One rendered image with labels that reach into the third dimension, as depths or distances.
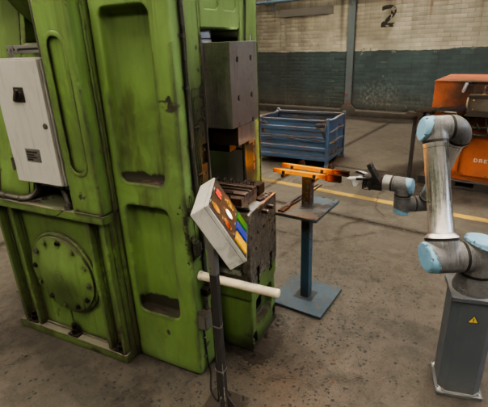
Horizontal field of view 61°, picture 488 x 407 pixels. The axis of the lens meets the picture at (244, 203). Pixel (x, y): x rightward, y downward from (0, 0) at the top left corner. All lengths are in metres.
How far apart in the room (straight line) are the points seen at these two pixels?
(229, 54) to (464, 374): 1.96
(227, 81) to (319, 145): 4.13
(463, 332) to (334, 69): 8.57
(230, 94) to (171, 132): 0.34
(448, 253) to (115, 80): 1.74
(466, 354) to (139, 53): 2.13
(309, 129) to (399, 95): 4.14
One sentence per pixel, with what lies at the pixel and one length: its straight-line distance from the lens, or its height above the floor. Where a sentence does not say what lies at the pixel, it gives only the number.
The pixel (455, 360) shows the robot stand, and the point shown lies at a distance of 2.45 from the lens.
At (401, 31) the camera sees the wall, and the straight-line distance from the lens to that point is 9.79.
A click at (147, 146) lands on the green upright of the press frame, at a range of 2.08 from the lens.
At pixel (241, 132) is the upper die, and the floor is 1.33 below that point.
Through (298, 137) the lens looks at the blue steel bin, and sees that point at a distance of 6.12.
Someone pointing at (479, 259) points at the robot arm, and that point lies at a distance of 2.16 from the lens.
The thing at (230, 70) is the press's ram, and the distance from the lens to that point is 2.00.
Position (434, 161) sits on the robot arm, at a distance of 2.10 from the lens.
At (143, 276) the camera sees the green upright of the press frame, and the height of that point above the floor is 0.54.
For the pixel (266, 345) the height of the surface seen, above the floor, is 0.01.
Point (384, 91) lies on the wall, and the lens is 9.92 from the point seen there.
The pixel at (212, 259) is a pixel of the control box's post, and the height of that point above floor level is 0.88.
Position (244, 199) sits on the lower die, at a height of 0.96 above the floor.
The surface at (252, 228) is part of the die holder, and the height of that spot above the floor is 0.82.
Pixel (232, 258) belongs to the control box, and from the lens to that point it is 1.62.
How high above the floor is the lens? 1.76
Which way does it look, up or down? 22 degrees down
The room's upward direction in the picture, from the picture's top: 2 degrees counter-clockwise
